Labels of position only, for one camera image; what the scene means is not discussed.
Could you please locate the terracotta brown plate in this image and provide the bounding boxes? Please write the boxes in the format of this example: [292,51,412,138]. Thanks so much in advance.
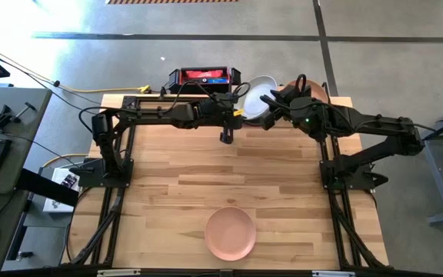
[285,79,329,105]

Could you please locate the red black power station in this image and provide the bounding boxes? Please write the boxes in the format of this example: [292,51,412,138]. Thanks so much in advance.
[167,66,242,95]

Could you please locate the salmon pink plate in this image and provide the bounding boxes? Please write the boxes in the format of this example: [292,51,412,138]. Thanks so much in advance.
[205,205,258,262]

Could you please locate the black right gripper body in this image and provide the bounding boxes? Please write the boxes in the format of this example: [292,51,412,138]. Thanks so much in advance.
[278,86,325,134]

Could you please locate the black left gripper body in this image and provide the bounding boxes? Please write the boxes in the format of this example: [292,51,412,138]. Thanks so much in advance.
[196,98,244,131]

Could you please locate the white box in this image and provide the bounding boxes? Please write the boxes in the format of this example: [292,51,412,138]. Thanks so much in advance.
[42,167,80,214]

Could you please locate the light grey plate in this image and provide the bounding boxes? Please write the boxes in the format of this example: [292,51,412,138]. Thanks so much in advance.
[242,75,279,121]

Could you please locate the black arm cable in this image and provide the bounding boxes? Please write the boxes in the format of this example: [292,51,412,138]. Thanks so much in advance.
[294,73,438,134]
[78,78,251,134]

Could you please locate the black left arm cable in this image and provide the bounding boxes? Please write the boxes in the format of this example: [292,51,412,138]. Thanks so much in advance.
[78,78,251,134]

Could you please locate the black floor cable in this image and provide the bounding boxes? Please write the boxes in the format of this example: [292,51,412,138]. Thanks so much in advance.
[0,38,103,116]

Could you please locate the yellow cable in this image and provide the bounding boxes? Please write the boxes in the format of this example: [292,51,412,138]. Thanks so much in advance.
[42,152,88,169]
[58,85,152,95]

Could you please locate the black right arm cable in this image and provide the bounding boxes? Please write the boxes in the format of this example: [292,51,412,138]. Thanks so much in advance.
[294,73,438,134]

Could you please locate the black clamp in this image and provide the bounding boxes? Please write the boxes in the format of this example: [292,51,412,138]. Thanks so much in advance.
[0,102,37,130]

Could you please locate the black flat bar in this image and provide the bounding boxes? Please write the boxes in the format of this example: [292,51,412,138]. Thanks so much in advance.
[15,168,80,208]

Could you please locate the black aluminium frame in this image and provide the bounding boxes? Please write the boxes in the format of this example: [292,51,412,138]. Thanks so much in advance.
[319,126,390,270]
[62,94,232,267]

